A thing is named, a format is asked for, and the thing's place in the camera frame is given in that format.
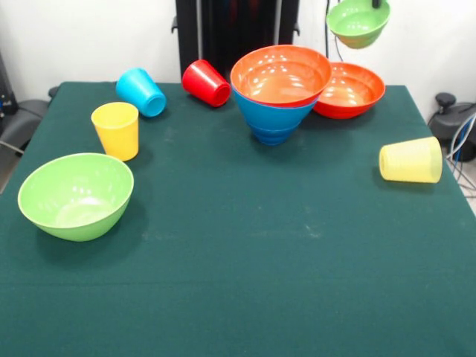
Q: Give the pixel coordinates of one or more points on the red cup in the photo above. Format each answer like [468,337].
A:
[202,82]

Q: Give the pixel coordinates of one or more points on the dark green tablecloth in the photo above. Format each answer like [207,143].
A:
[260,279]

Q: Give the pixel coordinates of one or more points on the large light blue bowl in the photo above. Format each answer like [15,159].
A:
[275,117]

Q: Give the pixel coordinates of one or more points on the opaque yellow cup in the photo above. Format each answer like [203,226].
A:
[116,137]

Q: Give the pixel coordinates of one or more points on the large green bowl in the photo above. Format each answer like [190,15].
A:
[74,201]

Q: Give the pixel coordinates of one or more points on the black chair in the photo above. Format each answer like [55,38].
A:
[26,119]

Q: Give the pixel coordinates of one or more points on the small green bowl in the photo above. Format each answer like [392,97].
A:
[357,26]

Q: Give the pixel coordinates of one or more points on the small dark blue bowl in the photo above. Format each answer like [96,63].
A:
[275,137]

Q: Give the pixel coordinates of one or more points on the translucent yellow cup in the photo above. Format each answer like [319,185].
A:
[409,160]

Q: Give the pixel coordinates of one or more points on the black chair base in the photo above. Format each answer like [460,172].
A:
[446,119]

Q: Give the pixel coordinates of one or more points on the orange bowl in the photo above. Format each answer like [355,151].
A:
[280,82]
[353,93]

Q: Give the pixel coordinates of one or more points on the light blue cup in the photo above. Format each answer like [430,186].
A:
[143,91]

